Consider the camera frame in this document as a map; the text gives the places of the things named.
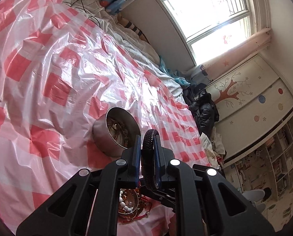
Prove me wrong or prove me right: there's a black beaded bracelet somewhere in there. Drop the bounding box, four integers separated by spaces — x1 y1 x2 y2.
141 128 160 191

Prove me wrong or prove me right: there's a round steel tin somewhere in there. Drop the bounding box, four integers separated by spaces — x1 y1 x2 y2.
92 107 141 158

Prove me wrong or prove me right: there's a cluttered bookshelf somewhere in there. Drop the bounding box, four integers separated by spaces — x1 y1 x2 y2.
224 123 293 201

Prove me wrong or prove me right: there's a black jacket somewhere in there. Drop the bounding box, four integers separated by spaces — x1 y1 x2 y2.
183 84 220 138

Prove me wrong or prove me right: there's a white tree-decorated wardrobe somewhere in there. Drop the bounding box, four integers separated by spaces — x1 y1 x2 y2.
206 55 293 162

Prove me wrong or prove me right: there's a blue plastic bag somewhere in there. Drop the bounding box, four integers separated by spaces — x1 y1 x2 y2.
159 56 190 89

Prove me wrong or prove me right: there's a red white checkered plastic sheet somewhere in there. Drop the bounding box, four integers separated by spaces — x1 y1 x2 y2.
0 0 208 232

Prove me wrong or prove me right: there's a pink star curtain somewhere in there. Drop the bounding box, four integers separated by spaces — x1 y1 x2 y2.
198 28 271 84

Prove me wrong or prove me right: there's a striped pillow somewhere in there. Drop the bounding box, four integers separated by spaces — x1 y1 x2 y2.
117 13 149 43

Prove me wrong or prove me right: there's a window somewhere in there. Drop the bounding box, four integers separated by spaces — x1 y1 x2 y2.
158 0 252 66

